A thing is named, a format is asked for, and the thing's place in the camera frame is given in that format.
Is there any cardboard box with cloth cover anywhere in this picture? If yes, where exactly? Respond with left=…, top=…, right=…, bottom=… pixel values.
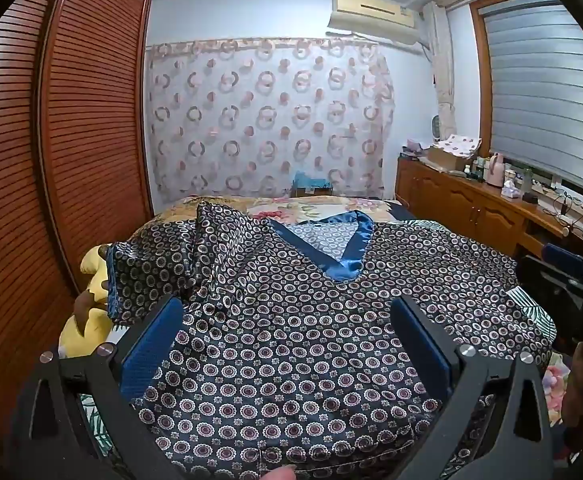
left=424, top=145, right=468, bottom=172

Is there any floral blanket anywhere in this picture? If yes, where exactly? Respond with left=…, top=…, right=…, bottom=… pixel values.
left=151, top=194, right=403, bottom=227

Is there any wall air conditioner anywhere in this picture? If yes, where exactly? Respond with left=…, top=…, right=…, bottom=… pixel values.
left=326, top=0, right=420, bottom=44

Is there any black cable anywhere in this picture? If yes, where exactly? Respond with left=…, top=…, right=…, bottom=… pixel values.
left=541, top=190, right=583, bottom=232

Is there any floral cloth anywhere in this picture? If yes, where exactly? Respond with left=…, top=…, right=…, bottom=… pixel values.
left=441, top=134, right=483, bottom=157

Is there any yellow plush toy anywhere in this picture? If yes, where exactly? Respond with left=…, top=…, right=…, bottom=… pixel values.
left=58, top=242, right=118, bottom=359

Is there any wooden louvered wardrobe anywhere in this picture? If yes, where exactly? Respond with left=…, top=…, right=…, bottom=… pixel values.
left=0, top=0, right=155, bottom=431

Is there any dark blue bed sheet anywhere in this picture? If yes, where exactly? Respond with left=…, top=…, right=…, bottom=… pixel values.
left=385, top=200, right=418, bottom=222

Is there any wooden window frame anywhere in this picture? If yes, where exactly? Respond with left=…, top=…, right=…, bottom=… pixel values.
left=469, top=0, right=567, bottom=161

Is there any wooden sideboard cabinet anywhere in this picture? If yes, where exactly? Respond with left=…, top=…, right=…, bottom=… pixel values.
left=395, top=155, right=583, bottom=281

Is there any pink thermos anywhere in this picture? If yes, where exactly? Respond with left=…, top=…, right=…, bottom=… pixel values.
left=486, top=152, right=505, bottom=189

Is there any leaf-print bed sheet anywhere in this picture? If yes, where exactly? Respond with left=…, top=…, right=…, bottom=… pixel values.
left=78, top=287, right=558, bottom=466

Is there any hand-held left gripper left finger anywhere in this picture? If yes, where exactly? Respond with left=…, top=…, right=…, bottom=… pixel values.
left=11, top=294, right=185, bottom=480

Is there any grey window blind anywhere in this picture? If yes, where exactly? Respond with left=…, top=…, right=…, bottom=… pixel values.
left=481, top=0, right=583, bottom=202

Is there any beige tied curtain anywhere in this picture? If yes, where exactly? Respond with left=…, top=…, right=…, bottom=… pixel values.
left=421, top=2, right=461, bottom=147

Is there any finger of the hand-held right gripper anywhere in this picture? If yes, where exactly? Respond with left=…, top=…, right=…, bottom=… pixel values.
left=515, top=255, right=583, bottom=308
left=543, top=243, right=583, bottom=283

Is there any blue plastic bag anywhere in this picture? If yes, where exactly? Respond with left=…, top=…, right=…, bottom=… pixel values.
left=291, top=170, right=333, bottom=194

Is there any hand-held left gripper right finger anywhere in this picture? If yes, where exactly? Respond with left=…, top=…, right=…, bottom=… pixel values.
left=390, top=294, right=555, bottom=480

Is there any pastel fluffy cloth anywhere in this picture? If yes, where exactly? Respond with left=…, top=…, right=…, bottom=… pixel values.
left=541, top=354, right=573, bottom=427

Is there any sheer circle-print curtain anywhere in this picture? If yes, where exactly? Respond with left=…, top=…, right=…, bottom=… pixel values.
left=144, top=37, right=396, bottom=199

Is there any dark circle-print pajama top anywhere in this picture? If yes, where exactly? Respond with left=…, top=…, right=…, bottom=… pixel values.
left=106, top=200, right=555, bottom=480

